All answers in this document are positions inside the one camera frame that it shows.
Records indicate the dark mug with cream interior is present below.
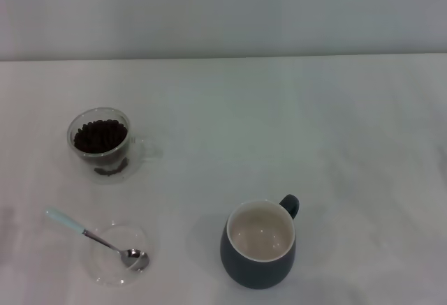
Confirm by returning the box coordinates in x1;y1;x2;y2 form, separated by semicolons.
219;193;301;290

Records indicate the blue-handled metal spoon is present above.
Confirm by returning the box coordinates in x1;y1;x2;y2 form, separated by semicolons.
44;207;150;272

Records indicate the coffee beans heap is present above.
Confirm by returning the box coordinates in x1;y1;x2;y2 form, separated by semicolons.
73;118;129;155

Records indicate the double-walled glass cup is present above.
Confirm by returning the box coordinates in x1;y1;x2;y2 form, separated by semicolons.
66;107;159;185

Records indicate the clear glass dish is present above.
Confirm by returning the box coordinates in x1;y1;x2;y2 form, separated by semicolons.
85;223;152;286

